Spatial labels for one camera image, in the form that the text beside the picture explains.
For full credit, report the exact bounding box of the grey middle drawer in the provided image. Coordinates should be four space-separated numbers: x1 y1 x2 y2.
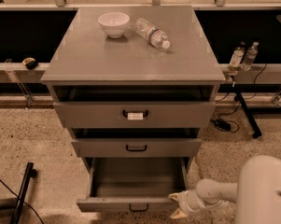
72 138 202 158

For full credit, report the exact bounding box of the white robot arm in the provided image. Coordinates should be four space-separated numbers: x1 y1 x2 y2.
169 156 281 224

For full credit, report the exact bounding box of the grey drawer cabinet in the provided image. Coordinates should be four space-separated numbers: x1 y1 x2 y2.
40 5 226 173

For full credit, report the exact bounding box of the white ceramic bowl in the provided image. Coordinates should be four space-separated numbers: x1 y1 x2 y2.
98 12 130 38

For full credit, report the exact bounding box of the right standing water bottle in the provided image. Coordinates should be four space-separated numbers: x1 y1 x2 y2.
241 42 259 71

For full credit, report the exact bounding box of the grey drawer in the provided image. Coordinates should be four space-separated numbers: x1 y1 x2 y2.
72 138 202 158
77 157 189 212
54 102 215 128

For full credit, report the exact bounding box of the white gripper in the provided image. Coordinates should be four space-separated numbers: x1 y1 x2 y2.
168 189 206 219

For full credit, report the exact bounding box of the black stand leg left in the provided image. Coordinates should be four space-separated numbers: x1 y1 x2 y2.
10 162 37 224

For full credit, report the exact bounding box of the clear plastic bottle lying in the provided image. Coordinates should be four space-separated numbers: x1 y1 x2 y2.
134 18 171 49

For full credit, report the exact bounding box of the grey bottom drawer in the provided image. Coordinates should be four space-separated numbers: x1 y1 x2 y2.
77 157 189 212

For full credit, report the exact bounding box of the standing water bottle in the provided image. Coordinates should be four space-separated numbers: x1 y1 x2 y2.
241 42 259 71
228 45 246 72

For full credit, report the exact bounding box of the left standing water bottle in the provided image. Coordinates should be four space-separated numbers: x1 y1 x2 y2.
228 45 246 72

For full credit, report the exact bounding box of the black cable on floor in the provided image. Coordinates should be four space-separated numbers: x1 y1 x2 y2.
0 170 45 224

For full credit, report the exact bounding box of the grey top drawer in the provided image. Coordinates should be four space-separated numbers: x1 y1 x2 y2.
54 102 215 128

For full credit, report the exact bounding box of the black power adapter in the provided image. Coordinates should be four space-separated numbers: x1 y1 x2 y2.
213 119 232 132

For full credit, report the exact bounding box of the yellow black tape measure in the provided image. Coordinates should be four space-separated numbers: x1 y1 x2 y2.
22 57 38 70

